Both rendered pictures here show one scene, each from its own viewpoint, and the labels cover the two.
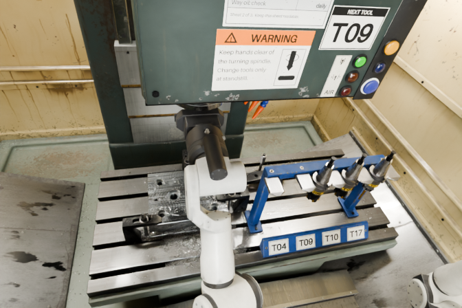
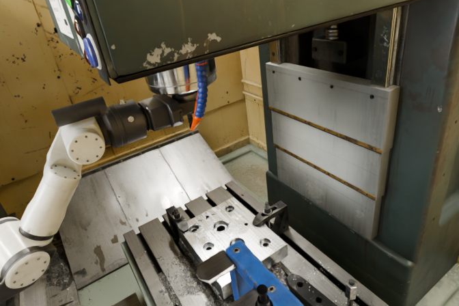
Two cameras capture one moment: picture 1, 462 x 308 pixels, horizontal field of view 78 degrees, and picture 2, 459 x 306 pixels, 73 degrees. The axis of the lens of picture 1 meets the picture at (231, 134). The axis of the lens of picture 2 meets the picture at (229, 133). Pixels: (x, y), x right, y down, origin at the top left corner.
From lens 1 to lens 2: 84 cm
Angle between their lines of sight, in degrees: 65
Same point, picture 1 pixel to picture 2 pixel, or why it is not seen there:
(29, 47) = not seen: hidden behind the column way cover
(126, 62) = (272, 82)
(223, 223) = (47, 173)
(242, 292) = (10, 245)
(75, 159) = not seen: hidden behind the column
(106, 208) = (197, 203)
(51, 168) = (251, 176)
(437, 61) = not seen: outside the picture
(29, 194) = (210, 176)
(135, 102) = (279, 130)
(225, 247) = (37, 196)
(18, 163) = (242, 162)
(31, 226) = (189, 193)
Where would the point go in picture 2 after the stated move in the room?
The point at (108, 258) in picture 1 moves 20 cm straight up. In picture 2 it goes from (154, 229) to (140, 187)
